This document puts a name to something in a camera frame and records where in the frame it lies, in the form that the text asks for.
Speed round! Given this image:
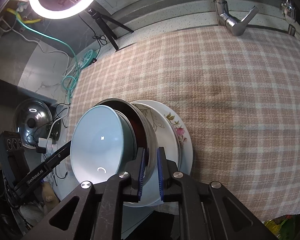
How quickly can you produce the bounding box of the stainless steel bowl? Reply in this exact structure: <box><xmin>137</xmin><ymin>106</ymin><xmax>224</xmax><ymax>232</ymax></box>
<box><xmin>95</xmin><ymin>98</ymin><xmax>158</xmax><ymax>185</ymax></box>

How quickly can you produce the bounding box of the white plate with leaf pattern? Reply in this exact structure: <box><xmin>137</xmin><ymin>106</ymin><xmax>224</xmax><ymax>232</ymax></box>
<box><xmin>131</xmin><ymin>102</ymin><xmax>182</xmax><ymax>170</ymax></box>

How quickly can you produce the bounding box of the white plate with pink flowers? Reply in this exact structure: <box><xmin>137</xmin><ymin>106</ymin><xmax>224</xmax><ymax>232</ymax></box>
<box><xmin>123</xmin><ymin>100</ymin><xmax>193</xmax><ymax>208</ymax></box>

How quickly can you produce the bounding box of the light blue ceramic bowl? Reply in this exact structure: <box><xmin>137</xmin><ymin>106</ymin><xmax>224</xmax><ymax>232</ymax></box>
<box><xmin>70</xmin><ymin>105</ymin><xmax>137</xmax><ymax>184</ymax></box>

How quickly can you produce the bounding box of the chrome kitchen faucet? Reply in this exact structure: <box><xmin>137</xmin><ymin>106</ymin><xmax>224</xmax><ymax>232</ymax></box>
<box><xmin>211</xmin><ymin>0</ymin><xmax>260</xmax><ymax>36</ymax></box>

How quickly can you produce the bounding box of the white phone charger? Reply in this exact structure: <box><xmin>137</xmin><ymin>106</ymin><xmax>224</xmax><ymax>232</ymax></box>
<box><xmin>37</xmin><ymin>138</ymin><xmax>57</xmax><ymax>154</ymax></box>

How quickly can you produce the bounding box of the steel pot lid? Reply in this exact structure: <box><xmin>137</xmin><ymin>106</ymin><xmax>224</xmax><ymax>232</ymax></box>
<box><xmin>12</xmin><ymin>99</ymin><xmax>52</xmax><ymax>149</ymax></box>

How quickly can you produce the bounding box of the beige plaid tablecloth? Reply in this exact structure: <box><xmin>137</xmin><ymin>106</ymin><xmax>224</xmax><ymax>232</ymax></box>
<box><xmin>67</xmin><ymin>27</ymin><xmax>300</xmax><ymax>220</ymax></box>

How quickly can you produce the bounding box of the teal round power strip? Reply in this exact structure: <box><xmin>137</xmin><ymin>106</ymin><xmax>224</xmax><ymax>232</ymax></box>
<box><xmin>79</xmin><ymin>49</ymin><xmax>97</xmax><ymax>69</ymax></box>

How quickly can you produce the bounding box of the black mini tripod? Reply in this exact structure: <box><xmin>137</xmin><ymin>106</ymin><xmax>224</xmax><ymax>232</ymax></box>
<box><xmin>85</xmin><ymin>8</ymin><xmax>134</xmax><ymax>51</ymax></box>

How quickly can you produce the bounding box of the black cable with switch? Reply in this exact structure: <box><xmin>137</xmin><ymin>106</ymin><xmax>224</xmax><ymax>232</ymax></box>
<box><xmin>78</xmin><ymin>15</ymin><xmax>108</xmax><ymax>63</ymax></box>

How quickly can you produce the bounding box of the white cable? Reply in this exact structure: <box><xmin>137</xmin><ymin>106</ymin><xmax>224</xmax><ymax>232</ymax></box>
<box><xmin>0</xmin><ymin>17</ymin><xmax>79</xmax><ymax>78</ymax></box>

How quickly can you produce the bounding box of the teal power cable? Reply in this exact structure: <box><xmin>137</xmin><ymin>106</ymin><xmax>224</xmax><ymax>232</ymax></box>
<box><xmin>14</xmin><ymin>17</ymin><xmax>83</xmax><ymax>103</ymax></box>

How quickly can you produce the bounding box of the yellow gas hose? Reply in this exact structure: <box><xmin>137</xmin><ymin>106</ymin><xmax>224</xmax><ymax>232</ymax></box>
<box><xmin>6</xmin><ymin>8</ymin><xmax>42</xmax><ymax>25</ymax></box>

